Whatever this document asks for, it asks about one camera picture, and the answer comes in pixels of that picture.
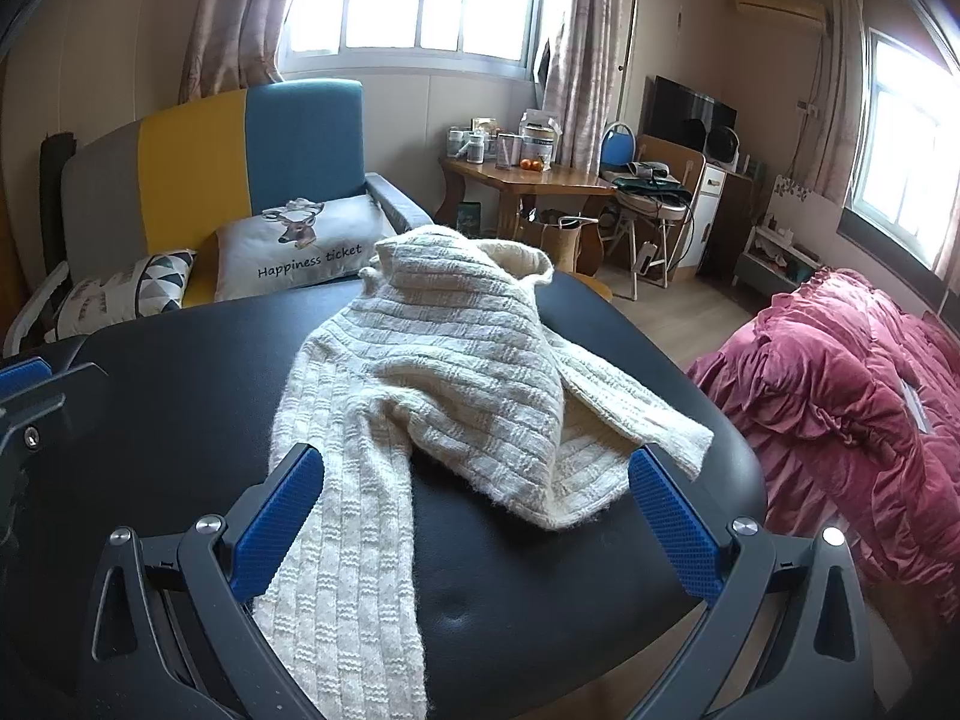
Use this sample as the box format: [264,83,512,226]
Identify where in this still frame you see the pink ruffled quilt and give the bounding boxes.
[686,268,960,642]

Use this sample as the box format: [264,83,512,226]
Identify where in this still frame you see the small window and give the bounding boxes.
[844,26,960,293]

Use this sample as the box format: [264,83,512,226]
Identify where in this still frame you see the wooden desk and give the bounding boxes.
[439,154,620,241]

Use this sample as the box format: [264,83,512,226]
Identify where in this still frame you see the white air conditioner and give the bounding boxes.
[733,0,830,35]

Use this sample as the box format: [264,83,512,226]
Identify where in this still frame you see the beige floral curtain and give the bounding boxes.
[540,0,623,170]
[180,0,308,102]
[814,0,871,203]

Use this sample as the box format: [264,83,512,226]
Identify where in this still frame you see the cream knit sweater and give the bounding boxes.
[251,225,715,720]

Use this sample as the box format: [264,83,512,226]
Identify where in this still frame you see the dark wooden cabinet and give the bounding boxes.
[720,172,760,278]

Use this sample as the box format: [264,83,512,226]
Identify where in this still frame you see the large clear plastic jar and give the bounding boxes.
[520,111,561,167]

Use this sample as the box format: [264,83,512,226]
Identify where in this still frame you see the deer print pillow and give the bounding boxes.
[216,193,397,302]

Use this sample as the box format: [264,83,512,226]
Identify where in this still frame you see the white low shelf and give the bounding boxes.
[731,172,822,293]

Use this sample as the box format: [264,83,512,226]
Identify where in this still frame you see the black television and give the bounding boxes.
[645,75,738,155]

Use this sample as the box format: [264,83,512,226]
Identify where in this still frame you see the metal pole stand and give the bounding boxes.
[619,0,687,158]

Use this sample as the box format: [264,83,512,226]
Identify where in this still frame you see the blue folding chair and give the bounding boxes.
[600,122,638,173]

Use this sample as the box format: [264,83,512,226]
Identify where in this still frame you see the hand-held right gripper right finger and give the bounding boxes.
[628,442,880,720]

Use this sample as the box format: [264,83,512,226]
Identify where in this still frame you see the grey yellow blue sofa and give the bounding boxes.
[4,79,421,357]

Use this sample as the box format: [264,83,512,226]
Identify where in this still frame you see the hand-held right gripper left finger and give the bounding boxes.
[77,442,327,720]

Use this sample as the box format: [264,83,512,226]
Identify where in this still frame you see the tan tote bag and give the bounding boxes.
[517,208,601,275]

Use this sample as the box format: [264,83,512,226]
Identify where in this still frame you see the triangle pattern pillow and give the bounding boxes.
[56,249,197,340]

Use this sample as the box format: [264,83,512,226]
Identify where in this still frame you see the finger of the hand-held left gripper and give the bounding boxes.
[0,357,55,401]
[0,362,113,470]

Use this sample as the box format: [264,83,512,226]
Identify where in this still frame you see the brown cardboard sheet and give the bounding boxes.
[637,135,706,188]

